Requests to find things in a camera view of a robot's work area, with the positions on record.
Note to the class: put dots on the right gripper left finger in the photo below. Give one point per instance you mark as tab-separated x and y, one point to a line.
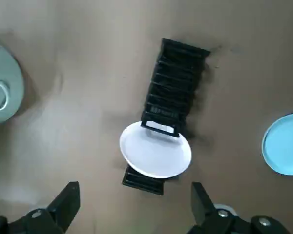
39	221

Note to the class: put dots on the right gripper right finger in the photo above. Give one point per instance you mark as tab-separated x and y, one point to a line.
210	219

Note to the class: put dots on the white plate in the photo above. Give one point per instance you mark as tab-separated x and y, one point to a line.
156	156

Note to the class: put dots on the light blue plate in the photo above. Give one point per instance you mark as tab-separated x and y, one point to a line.
285	143

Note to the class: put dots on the pale green steel pot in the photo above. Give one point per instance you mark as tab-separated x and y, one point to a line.
5	73

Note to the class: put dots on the black dish rack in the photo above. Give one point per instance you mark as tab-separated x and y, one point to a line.
175	80

